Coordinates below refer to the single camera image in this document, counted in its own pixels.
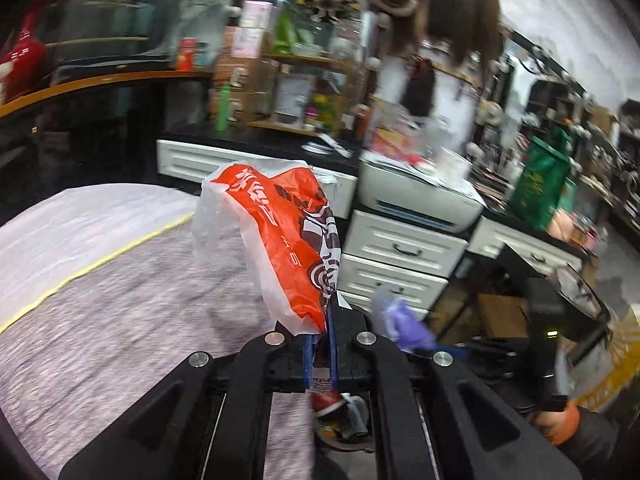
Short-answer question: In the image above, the clear bag of snacks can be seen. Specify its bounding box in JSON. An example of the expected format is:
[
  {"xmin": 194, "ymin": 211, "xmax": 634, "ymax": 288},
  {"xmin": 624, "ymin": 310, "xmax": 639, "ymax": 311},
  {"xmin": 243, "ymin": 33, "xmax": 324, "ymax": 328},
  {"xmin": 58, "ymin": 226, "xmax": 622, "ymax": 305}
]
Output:
[{"xmin": 367, "ymin": 105, "xmax": 441, "ymax": 161}]

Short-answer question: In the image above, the green bottle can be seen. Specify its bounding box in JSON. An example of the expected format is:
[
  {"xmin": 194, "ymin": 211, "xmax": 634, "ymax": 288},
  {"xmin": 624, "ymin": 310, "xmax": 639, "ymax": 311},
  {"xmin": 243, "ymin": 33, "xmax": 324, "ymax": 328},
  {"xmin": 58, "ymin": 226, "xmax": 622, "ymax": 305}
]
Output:
[{"xmin": 215, "ymin": 82, "xmax": 233, "ymax": 132}]

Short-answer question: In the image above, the person's right hand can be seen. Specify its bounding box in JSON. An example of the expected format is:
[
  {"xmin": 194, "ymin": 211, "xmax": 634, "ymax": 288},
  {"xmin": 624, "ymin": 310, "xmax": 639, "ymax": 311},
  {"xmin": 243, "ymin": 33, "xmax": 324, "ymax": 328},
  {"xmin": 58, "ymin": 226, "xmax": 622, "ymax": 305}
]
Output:
[{"xmin": 535, "ymin": 409, "xmax": 566, "ymax": 444}]

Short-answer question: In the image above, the brown product box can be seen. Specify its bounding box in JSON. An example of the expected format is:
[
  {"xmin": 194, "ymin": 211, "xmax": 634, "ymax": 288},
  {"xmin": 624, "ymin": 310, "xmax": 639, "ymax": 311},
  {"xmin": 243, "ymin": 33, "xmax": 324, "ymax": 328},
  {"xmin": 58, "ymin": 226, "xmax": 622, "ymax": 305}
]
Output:
[
  {"xmin": 212, "ymin": 57, "xmax": 273, "ymax": 91},
  {"xmin": 230, "ymin": 87, "xmax": 273, "ymax": 117}
]

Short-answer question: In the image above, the yellow fringed cloth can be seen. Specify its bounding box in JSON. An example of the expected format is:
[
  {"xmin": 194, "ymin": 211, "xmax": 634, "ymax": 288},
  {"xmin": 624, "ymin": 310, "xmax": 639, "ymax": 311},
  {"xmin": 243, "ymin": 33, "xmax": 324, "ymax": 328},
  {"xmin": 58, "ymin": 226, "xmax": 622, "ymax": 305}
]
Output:
[{"xmin": 575, "ymin": 310, "xmax": 640, "ymax": 406}]

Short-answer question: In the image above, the white printer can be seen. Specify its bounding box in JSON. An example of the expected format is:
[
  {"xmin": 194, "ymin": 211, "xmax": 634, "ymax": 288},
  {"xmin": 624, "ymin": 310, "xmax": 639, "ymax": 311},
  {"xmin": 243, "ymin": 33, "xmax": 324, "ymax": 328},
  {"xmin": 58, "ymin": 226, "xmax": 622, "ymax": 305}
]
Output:
[{"xmin": 359, "ymin": 160, "xmax": 486, "ymax": 233}]

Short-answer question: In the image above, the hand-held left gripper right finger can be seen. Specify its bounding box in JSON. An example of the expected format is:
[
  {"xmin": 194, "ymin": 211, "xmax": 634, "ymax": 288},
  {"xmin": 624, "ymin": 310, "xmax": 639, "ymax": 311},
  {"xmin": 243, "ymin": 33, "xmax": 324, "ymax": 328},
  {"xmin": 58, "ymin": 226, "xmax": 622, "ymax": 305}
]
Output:
[{"xmin": 325, "ymin": 307, "xmax": 585, "ymax": 480}]

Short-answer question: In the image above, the wooden shelf rack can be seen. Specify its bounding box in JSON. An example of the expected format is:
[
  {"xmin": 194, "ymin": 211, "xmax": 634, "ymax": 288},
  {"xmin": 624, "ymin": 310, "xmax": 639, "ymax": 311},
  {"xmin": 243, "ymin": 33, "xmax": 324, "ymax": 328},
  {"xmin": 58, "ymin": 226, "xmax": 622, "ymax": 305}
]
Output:
[{"xmin": 250, "ymin": 50, "xmax": 371, "ymax": 136}]

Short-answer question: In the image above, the wooden counter shelf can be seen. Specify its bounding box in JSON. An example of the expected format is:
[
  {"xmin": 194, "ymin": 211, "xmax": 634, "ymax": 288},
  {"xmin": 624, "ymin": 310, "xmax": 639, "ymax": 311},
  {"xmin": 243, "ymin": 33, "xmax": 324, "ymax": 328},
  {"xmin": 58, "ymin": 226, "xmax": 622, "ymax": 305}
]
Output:
[{"xmin": 0, "ymin": 70, "xmax": 213, "ymax": 118}]

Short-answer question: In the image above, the brown hair wig bundle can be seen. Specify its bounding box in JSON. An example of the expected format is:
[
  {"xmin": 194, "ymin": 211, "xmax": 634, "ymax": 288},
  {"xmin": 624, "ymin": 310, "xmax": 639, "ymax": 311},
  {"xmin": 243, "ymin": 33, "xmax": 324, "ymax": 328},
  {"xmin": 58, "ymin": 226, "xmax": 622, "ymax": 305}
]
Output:
[{"xmin": 410, "ymin": 0, "xmax": 501, "ymax": 68}]

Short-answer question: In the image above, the cardboard box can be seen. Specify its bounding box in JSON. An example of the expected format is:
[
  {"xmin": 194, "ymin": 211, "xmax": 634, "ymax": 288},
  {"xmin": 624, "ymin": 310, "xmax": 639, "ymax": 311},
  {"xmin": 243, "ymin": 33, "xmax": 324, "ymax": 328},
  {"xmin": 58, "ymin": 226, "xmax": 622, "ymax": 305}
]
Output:
[{"xmin": 475, "ymin": 292, "xmax": 531, "ymax": 338}]

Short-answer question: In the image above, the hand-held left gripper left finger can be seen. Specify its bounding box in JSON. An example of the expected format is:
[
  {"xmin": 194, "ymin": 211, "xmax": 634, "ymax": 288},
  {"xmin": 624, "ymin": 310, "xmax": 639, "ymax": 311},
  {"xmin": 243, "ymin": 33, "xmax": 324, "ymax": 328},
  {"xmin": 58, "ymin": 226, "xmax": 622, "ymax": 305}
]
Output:
[{"xmin": 56, "ymin": 320, "xmax": 317, "ymax": 480}]

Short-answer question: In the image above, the green shopping bag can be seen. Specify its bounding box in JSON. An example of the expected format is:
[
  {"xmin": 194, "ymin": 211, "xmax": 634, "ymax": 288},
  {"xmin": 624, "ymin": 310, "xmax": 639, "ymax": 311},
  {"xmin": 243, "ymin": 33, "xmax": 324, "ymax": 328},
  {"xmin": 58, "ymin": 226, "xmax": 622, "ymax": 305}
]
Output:
[{"xmin": 510, "ymin": 127, "xmax": 576, "ymax": 231}]

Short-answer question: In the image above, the white stacked drawer unit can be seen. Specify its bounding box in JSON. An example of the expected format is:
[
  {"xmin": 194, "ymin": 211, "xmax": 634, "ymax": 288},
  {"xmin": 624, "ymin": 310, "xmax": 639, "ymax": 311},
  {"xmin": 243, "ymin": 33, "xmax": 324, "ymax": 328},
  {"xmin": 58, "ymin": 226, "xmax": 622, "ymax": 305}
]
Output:
[{"xmin": 337, "ymin": 210, "xmax": 468, "ymax": 318}]

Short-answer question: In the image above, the red vase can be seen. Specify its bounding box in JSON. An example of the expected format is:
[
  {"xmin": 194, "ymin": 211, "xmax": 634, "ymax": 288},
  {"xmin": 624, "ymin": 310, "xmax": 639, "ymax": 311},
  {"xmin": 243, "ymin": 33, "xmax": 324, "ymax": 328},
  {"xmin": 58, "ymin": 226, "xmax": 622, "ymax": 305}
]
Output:
[{"xmin": 0, "ymin": 10, "xmax": 48, "ymax": 106}]

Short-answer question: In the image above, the white paper tub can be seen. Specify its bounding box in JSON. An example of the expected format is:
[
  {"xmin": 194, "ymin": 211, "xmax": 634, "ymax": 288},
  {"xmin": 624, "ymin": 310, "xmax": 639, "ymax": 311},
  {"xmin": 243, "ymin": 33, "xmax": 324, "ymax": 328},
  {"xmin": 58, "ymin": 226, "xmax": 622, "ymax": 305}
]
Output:
[{"xmin": 435, "ymin": 147, "xmax": 473, "ymax": 186}]

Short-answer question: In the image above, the orange white plastic bag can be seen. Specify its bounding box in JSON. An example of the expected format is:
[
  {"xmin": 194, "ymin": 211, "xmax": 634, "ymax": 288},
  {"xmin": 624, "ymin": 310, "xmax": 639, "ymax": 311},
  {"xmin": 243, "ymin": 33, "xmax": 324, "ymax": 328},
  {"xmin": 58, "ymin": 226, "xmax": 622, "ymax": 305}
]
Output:
[{"xmin": 191, "ymin": 160, "xmax": 342, "ymax": 336}]

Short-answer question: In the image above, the black hanging wig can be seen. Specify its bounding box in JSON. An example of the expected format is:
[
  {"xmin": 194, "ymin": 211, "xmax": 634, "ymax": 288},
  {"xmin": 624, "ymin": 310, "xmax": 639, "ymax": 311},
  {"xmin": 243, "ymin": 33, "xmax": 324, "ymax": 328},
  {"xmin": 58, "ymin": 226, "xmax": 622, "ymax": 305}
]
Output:
[{"xmin": 404, "ymin": 57, "xmax": 437, "ymax": 118}]

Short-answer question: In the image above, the red tin can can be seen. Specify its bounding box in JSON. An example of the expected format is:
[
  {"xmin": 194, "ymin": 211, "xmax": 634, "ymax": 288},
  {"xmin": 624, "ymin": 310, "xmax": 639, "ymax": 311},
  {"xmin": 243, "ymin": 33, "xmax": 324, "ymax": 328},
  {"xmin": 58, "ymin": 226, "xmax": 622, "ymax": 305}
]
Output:
[{"xmin": 179, "ymin": 37, "xmax": 197, "ymax": 72}]

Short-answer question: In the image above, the glass display case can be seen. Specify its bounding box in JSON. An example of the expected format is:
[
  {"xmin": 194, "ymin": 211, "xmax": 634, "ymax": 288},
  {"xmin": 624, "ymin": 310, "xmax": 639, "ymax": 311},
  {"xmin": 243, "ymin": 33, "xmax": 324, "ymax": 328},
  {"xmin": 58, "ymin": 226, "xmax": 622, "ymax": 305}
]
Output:
[{"xmin": 45, "ymin": 0, "xmax": 191, "ymax": 81}]

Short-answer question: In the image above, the white cloth yellow edge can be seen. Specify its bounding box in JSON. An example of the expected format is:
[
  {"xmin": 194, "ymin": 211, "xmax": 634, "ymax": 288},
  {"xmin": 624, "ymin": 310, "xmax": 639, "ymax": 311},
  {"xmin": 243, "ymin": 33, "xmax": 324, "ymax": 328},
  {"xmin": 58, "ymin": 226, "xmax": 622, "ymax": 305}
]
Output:
[{"xmin": 0, "ymin": 182, "xmax": 201, "ymax": 333}]

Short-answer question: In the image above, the person's right forearm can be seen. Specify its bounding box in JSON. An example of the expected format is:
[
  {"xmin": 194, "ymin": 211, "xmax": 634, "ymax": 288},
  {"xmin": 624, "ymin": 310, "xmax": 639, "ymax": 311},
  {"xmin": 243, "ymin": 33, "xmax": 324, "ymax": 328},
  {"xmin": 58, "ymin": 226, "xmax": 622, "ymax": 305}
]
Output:
[{"xmin": 550, "ymin": 402, "xmax": 640, "ymax": 480}]

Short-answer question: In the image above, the purple plastic bag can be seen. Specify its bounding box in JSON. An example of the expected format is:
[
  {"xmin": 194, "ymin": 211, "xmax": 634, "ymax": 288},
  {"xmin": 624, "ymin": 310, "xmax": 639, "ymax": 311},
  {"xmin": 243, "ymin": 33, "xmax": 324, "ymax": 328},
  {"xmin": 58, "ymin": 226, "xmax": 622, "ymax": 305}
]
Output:
[{"xmin": 372, "ymin": 295, "xmax": 436, "ymax": 353}]

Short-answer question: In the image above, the pink white product box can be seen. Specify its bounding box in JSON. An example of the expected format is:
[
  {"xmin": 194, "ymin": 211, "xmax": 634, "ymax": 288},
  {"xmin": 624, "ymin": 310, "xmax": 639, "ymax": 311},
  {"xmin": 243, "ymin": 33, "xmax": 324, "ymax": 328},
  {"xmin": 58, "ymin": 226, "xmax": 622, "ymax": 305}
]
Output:
[{"xmin": 232, "ymin": 0, "xmax": 273, "ymax": 58}]

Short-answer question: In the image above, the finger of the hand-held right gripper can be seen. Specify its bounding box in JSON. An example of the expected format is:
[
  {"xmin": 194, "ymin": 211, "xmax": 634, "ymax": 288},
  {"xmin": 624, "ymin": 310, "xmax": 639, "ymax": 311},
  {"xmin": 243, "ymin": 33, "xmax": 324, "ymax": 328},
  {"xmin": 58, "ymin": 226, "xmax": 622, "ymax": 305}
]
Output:
[{"xmin": 432, "ymin": 337, "xmax": 531, "ymax": 368}]

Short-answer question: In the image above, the long white drawer cabinet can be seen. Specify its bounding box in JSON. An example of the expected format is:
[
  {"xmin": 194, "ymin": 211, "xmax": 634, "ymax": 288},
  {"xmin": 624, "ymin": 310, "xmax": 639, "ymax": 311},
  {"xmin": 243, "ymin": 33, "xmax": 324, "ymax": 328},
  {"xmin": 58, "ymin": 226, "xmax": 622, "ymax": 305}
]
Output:
[{"xmin": 156, "ymin": 139, "xmax": 358, "ymax": 218}]

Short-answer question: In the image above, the white hair clipper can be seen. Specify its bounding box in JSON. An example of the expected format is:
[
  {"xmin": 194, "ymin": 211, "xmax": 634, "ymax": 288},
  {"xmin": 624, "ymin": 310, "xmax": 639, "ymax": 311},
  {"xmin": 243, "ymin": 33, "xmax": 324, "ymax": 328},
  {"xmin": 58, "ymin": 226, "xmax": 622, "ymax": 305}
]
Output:
[{"xmin": 317, "ymin": 132, "xmax": 351, "ymax": 156}]

